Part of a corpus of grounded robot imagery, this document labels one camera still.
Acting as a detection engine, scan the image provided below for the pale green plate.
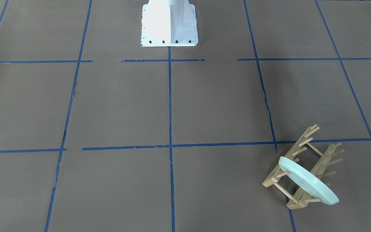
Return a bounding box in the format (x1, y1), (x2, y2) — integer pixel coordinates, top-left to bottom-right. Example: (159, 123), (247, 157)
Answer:
(279, 157), (339, 205)

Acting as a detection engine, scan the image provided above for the wooden dish rack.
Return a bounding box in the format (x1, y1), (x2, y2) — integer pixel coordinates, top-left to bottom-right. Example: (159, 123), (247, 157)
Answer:
(262, 124), (344, 209)

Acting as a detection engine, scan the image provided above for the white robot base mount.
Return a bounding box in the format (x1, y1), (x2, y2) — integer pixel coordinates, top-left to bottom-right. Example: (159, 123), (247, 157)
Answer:
(140, 0), (199, 47)

